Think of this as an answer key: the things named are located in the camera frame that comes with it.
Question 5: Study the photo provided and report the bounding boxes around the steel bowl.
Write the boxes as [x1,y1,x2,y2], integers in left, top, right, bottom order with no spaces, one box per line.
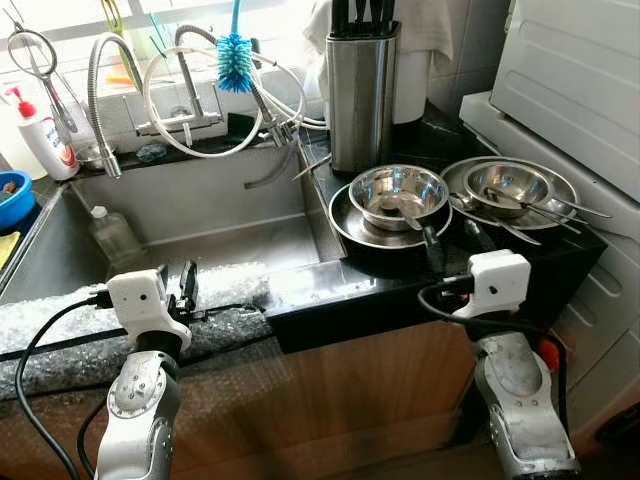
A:
[348,164,449,233]
[465,160,551,219]

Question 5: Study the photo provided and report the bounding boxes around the blue plastic bowl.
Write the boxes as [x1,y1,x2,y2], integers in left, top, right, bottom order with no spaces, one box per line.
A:
[0,170,36,229]

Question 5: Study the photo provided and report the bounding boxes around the blue grey scrubber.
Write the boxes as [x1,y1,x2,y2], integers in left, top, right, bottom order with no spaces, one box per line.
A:
[135,143,169,164]

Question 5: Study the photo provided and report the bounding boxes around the small steel cup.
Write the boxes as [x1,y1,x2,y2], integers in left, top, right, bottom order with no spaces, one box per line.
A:
[75,145,116,171]

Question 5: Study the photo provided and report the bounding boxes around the steel spoon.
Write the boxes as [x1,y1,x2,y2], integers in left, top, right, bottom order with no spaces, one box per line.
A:
[498,185,613,219]
[450,192,543,247]
[373,193,426,232]
[520,200,583,236]

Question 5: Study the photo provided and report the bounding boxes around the white soap bottle red pump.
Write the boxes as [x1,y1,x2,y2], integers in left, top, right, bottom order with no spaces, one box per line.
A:
[5,85,79,181]

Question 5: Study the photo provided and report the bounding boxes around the braided hose with steel valve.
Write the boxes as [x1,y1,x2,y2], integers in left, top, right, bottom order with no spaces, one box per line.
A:
[240,70,298,149]

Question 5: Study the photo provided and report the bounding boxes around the small orange object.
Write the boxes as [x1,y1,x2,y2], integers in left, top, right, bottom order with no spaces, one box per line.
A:
[537,338,561,373]

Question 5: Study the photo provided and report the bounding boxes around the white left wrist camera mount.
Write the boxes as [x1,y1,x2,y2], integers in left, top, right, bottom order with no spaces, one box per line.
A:
[105,268,193,351]

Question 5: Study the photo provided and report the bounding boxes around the yellow green plastic utensil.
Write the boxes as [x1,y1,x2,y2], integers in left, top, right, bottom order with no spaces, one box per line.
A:
[100,0,126,36]

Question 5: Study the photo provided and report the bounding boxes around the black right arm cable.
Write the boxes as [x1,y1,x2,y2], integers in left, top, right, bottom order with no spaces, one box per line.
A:
[417,283,571,431]

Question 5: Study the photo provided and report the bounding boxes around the steel knife block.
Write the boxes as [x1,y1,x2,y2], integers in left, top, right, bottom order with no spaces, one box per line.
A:
[325,25,401,173]

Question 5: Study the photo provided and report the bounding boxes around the wooden base cabinet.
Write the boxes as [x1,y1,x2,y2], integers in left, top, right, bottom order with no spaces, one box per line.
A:
[0,320,481,480]

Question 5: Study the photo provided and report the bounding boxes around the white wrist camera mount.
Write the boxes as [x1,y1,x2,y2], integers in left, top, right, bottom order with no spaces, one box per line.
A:
[105,268,193,351]
[455,250,531,321]

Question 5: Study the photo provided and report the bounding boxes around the black handled knife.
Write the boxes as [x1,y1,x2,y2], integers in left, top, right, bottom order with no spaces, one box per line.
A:
[350,0,371,31]
[373,0,396,29]
[330,0,349,36]

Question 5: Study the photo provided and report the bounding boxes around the flexible steel hose faucet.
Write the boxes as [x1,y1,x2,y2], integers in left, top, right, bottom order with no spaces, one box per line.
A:
[87,32,146,179]

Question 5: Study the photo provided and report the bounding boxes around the thin grey utensil handle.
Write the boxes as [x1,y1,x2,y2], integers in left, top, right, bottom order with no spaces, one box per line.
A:
[293,155,331,181]

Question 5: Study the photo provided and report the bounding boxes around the blue bottle brush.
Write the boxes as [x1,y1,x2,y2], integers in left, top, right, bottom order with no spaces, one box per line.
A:
[217,0,256,93]

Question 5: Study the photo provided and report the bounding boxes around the white washing machine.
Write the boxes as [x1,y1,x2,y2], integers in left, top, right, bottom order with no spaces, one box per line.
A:
[458,92,640,451]

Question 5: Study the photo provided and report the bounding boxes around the chrome gooseneck tap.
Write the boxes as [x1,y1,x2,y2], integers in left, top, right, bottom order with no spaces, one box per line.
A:
[135,25,226,138]

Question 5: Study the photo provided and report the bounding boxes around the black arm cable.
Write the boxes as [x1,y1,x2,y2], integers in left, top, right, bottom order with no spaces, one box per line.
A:
[15,290,111,480]
[417,283,571,431]

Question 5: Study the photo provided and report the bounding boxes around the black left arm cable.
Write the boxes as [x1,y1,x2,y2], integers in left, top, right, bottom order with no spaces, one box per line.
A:
[15,290,111,480]

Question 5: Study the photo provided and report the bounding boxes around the clear bubble wrap sheet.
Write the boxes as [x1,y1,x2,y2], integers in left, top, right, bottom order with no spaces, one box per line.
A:
[0,262,276,396]

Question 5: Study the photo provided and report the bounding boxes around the yellow cloth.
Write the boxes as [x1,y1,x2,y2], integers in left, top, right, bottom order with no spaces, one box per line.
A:
[0,232,21,271]

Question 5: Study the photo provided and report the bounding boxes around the dark green scouring sponge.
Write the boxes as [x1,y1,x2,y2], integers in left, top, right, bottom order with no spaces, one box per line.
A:
[225,112,256,136]

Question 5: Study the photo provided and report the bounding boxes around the clear plastic bottle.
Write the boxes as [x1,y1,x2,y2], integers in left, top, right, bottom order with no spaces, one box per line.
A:
[88,205,141,266]

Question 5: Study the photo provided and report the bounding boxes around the white plastic hose loop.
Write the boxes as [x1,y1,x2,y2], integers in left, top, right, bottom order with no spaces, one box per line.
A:
[142,45,329,159]

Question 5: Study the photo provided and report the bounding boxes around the white ribbed plastic panel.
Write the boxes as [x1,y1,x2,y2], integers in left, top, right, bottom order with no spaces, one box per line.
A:
[490,0,640,201]

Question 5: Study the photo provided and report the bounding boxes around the steel plate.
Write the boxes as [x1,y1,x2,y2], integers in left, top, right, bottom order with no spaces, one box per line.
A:
[440,156,579,231]
[328,180,453,249]

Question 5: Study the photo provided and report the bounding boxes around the steel wire skimmer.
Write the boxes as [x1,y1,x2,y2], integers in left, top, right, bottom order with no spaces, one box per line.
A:
[5,10,79,136]

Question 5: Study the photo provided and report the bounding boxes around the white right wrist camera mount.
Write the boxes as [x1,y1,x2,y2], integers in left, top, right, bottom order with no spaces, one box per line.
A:
[455,250,531,321]

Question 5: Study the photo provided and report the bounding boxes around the white hanging towel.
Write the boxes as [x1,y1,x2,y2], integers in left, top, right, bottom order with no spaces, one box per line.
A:
[303,0,456,76]

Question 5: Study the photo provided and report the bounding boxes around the stainless steel sink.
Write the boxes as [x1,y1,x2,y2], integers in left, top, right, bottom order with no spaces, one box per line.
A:
[0,145,341,306]

